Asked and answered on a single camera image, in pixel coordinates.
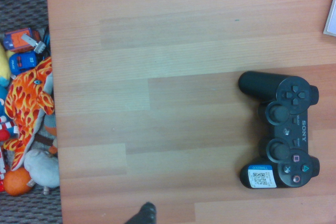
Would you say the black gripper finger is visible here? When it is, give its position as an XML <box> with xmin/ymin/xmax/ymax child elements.
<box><xmin>125</xmin><ymin>202</ymin><xmax>158</xmax><ymax>224</ymax></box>

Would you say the black Sony gamepad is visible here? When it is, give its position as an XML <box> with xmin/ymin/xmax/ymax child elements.
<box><xmin>238</xmin><ymin>71</ymin><xmax>320</xmax><ymax>189</ymax></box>

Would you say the grey plush animal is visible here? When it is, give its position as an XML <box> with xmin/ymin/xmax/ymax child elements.
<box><xmin>24</xmin><ymin>148</ymin><xmax>61</xmax><ymax>196</ymax></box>

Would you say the grey and orange ball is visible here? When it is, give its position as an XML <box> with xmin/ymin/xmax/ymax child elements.
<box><xmin>43</xmin><ymin>113</ymin><xmax>57</xmax><ymax>137</ymax></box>

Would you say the orange flame plush lizard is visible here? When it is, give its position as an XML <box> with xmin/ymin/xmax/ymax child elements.
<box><xmin>3</xmin><ymin>56</ymin><xmax>56</xmax><ymax>172</ymax></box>

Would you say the blue superhero plush doll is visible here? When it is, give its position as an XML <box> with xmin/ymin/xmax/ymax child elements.
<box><xmin>0</xmin><ymin>84</ymin><xmax>19</xmax><ymax>142</ymax></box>

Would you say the blue police toy car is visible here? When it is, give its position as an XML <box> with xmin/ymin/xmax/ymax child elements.
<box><xmin>9</xmin><ymin>50</ymin><xmax>38</xmax><ymax>76</ymax></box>

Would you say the yellow plush toy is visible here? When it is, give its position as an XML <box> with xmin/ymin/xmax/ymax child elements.
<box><xmin>0</xmin><ymin>42</ymin><xmax>17</xmax><ymax>88</ymax></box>

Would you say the orange toy truck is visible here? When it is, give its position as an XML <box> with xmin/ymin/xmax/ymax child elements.
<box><xmin>3</xmin><ymin>27</ymin><xmax>42</xmax><ymax>53</ymax></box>

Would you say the glossy magazine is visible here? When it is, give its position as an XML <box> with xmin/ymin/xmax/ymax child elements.
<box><xmin>323</xmin><ymin>0</ymin><xmax>336</xmax><ymax>36</ymax></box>

